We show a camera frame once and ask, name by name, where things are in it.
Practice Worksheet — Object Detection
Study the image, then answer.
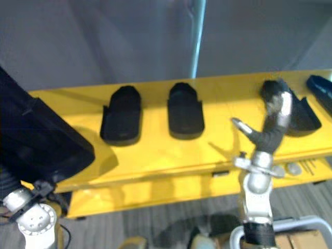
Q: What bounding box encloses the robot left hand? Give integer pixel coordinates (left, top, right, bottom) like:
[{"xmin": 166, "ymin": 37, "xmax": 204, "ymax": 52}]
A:
[{"xmin": 0, "ymin": 162, "xmax": 24, "ymax": 201}]

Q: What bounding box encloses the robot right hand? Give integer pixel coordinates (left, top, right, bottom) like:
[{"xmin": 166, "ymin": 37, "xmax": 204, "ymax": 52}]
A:
[{"xmin": 231, "ymin": 79, "xmax": 293, "ymax": 157}]

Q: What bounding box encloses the yellow shelf board with housings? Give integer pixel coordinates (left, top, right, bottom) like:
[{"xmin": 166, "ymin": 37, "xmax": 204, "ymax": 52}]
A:
[{"xmin": 27, "ymin": 68, "xmax": 332, "ymax": 195}]

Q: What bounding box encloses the grey round disc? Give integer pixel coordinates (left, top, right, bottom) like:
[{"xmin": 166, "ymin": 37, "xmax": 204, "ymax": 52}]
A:
[
  {"xmin": 272, "ymin": 165, "xmax": 286, "ymax": 178},
  {"xmin": 286, "ymin": 163, "xmax": 303, "ymax": 175}
]

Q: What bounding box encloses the brown cardboard box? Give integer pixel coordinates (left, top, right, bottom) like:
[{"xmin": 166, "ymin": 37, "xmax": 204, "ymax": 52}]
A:
[{"xmin": 274, "ymin": 229, "xmax": 332, "ymax": 249}]

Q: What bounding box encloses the robot lower body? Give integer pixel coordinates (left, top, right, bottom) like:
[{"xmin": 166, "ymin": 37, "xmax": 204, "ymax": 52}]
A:
[{"xmin": 120, "ymin": 214, "xmax": 241, "ymax": 249}]

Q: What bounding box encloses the grey metal shelf post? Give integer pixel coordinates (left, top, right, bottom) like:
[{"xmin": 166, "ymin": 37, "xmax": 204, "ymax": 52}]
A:
[{"xmin": 190, "ymin": 0, "xmax": 208, "ymax": 79}]

